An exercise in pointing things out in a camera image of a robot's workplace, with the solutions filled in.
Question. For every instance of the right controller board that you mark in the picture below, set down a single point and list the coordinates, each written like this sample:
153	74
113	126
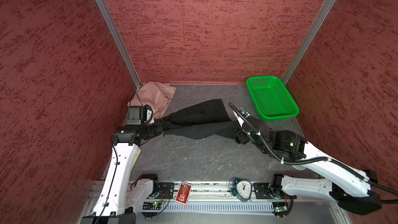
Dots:
280	210

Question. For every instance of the pink shorts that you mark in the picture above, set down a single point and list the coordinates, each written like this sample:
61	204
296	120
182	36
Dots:
155	94

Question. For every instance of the green plastic basket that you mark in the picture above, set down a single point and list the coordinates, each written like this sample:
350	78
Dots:
271	98

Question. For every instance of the aluminium corner post right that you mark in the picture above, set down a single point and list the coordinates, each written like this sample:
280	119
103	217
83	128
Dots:
313	30

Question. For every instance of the controller board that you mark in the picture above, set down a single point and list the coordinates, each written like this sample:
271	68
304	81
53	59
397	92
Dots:
280	210
151	209

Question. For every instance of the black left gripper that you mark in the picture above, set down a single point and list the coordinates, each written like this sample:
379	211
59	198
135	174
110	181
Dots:
158	130

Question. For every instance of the red card pack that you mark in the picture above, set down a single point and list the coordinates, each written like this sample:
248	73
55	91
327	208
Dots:
183	193

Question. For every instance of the black shorts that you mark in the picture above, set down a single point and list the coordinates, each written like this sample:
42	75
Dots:
201	121

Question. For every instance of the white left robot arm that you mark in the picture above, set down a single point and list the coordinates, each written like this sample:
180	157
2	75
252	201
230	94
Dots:
114	205

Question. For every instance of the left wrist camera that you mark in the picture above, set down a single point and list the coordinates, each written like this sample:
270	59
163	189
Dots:
140	115

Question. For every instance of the aluminium front rail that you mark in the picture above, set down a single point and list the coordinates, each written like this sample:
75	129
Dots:
214	189

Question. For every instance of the left controller board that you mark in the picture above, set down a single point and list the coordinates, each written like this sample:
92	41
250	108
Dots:
151	209

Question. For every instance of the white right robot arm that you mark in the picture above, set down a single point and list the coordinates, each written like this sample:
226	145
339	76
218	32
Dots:
349	188

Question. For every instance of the aluminium corner post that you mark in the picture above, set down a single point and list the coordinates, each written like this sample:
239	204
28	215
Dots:
313	30
118	41

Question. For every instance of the dark green alarm clock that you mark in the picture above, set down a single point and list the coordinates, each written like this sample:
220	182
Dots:
242	189

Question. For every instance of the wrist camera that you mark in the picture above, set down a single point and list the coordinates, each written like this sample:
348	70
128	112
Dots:
140	115
243	112

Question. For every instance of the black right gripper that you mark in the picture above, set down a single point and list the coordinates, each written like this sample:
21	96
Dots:
241	134

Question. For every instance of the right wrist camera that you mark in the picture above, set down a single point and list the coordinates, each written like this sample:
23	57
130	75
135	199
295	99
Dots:
243	112

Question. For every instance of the aluminium corner post left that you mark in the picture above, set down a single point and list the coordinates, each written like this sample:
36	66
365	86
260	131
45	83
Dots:
118	41

